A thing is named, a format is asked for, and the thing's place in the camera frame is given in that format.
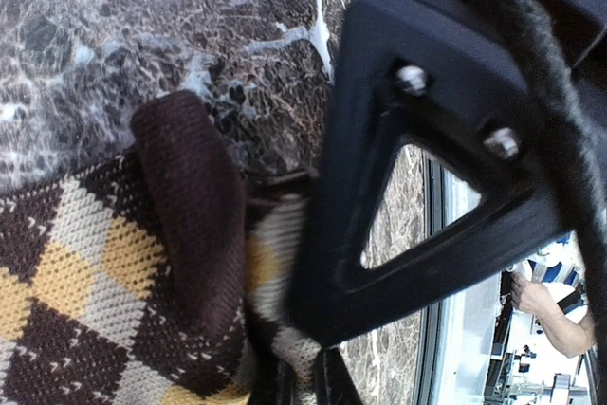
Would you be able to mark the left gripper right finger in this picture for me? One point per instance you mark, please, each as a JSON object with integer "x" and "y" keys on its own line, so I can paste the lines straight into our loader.
{"x": 433, "y": 74}

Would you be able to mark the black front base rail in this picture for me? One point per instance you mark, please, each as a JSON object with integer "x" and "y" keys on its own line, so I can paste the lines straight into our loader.
{"x": 434, "y": 319}

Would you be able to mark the brown argyle sock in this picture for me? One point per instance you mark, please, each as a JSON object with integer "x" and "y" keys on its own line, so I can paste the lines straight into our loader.
{"x": 155, "y": 277}

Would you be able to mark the person forearm in background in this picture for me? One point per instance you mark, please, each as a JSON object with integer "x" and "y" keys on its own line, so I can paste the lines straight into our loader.
{"x": 568, "y": 338}

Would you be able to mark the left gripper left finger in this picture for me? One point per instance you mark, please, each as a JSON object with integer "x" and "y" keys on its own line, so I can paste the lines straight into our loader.
{"x": 331, "y": 383}

